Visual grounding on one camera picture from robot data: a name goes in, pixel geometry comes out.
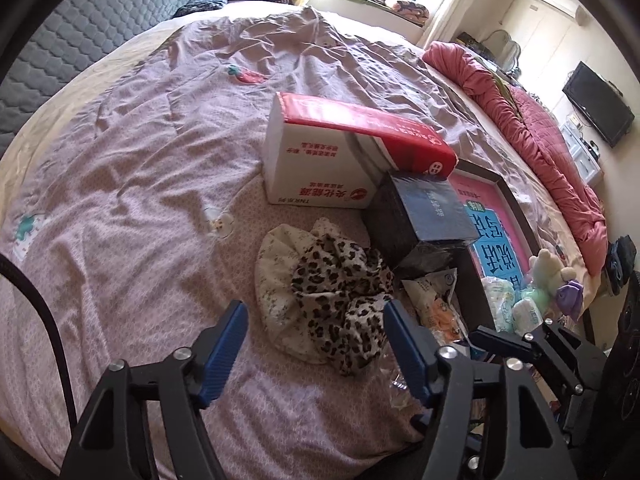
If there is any pale plush toy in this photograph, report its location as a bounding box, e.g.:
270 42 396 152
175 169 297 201
529 249 577 293

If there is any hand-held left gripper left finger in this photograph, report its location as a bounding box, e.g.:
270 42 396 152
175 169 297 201
59 301 249 480

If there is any grey quilted headboard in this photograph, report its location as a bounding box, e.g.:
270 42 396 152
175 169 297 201
0 0 211 156

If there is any dark patterned pillow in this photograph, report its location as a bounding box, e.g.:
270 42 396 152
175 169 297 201
172 0 231 18

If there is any dark-framed tray with pink print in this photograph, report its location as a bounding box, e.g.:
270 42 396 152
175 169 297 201
447 159 588 346

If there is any red and white cardboard box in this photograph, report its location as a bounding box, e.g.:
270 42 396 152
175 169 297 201
262 91 460 211

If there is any black cable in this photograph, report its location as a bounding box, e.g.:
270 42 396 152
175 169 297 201
0 254 78 426

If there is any white wipes packet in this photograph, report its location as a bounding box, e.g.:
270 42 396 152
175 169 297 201
482 276 517 332

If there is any leopard print scrunchie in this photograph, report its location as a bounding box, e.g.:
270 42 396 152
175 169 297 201
291 234 396 378

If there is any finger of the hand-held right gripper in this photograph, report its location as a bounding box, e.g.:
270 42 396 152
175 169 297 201
470 326 540 365
530 317 608 395

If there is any purple hair accessory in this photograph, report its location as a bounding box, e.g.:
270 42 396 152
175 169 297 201
555 280 586 322

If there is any cream floral cloth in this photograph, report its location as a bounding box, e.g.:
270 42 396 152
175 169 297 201
255 217 351 366

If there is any white drawer unit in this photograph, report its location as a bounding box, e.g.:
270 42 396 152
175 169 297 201
560 122 603 186

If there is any cream bed sheet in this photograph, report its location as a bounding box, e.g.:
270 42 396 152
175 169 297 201
0 0 601 311

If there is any dark blue box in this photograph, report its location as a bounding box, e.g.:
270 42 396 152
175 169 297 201
362 170 478 278

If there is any black speaker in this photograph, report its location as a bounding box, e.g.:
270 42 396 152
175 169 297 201
617 270 640 441

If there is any pink quilt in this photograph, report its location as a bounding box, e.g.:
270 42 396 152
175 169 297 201
422 41 608 276

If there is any clear packet with orange print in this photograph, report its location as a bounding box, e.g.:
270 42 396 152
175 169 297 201
402 267 473 346

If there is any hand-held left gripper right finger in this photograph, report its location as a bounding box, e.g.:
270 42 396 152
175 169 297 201
382 299 581 480

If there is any cream curtain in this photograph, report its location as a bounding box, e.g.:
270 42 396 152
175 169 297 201
415 0 481 48

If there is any black television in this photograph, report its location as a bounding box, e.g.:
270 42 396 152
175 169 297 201
562 61 636 148

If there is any crumpled clear plastic wrap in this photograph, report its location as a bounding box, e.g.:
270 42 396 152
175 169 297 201
387 360 426 411

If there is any dark bag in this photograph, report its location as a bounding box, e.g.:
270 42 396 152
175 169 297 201
605 235 638 293

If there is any clothes pile on windowsill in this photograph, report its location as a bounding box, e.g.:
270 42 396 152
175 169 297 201
345 0 430 23

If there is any purple printed bedspread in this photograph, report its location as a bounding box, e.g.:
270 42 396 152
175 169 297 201
0 5 586 461

